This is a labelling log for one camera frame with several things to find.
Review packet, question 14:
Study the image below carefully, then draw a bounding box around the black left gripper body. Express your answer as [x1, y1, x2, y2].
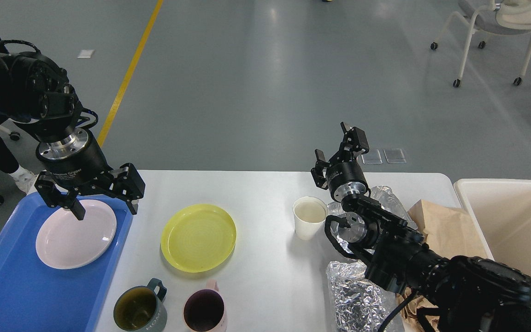
[35, 128, 112, 197]

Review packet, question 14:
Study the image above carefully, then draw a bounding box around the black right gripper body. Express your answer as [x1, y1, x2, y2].
[323, 160, 370, 202]

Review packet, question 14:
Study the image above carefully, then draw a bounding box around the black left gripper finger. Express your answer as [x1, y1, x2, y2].
[35, 172, 86, 220]
[109, 163, 146, 216]

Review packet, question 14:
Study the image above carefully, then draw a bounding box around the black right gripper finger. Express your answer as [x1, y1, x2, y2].
[311, 149, 331, 190]
[334, 122, 370, 163]

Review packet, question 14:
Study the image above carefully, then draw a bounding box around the yellow plate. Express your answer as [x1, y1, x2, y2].
[160, 204, 237, 273]

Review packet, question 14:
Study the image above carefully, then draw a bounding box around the dark green mug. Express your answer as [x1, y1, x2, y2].
[112, 278, 168, 332]

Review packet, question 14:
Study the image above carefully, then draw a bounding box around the pink mug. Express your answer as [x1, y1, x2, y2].
[183, 279, 228, 332]

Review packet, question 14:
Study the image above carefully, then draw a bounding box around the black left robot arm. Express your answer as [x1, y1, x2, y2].
[0, 47, 145, 220]

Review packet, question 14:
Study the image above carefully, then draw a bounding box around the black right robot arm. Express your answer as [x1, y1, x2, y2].
[311, 123, 531, 332]

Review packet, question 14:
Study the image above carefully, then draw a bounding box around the clear floor plate left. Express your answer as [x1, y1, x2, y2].
[361, 149, 383, 165]

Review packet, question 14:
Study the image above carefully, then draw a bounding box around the clear floor plate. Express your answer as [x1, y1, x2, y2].
[383, 148, 407, 164]
[361, 149, 383, 165]

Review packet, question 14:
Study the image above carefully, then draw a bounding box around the clear floor plate right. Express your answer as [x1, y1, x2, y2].
[383, 148, 407, 164]

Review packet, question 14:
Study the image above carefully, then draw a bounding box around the white paper cup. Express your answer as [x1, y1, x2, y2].
[292, 197, 329, 240]

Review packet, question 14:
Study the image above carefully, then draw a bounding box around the crumpled foil back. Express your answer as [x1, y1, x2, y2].
[327, 186, 419, 259]

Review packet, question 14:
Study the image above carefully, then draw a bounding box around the crumpled foil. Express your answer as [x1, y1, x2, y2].
[326, 261, 397, 332]
[327, 186, 419, 259]

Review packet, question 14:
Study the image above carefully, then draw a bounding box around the pink plate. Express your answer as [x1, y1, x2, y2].
[35, 199, 118, 269]

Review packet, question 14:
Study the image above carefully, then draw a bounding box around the blue plastic tray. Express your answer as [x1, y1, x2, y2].
[0, 193, 133, 332]

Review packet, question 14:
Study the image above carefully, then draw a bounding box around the brown paper bag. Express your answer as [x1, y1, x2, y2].
[401, 200, 488, 332]

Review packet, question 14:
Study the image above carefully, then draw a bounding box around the crumpled foil front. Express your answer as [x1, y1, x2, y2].
[326, 261, 397, 332]

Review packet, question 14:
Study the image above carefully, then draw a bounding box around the white plastic bin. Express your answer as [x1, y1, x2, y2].
[454, 179, 531, 275]

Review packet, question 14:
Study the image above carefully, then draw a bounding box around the white office chair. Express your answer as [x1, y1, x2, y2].
[430, 0, 531, 88]

